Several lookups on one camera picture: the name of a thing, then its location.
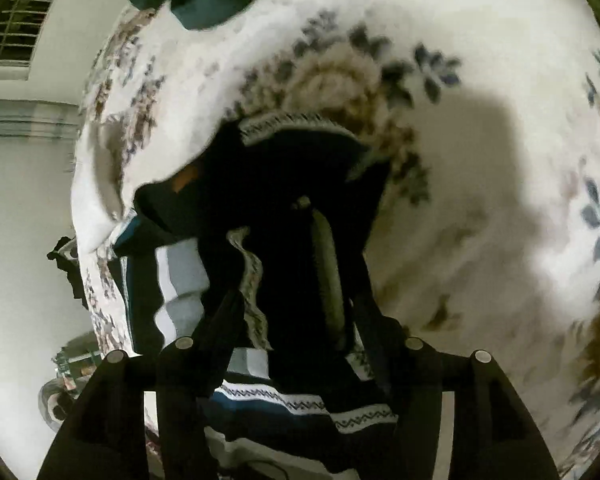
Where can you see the cluttered round floor object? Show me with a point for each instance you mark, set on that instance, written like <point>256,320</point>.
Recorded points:
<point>74,363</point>

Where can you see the floral white fleece blanket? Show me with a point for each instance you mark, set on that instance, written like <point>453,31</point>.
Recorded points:
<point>489,234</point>

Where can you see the dark object beside bed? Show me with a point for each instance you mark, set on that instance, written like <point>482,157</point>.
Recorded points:
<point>65,256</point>

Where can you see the louvered window shutter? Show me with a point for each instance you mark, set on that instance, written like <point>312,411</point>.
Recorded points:
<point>21,23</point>

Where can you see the dark patterned knit garment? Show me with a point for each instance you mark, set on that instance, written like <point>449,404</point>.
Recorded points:
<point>246,284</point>

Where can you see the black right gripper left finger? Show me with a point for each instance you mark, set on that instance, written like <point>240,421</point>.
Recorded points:
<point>104,434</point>

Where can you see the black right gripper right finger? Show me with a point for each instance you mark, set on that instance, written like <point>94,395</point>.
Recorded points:
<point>493,435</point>

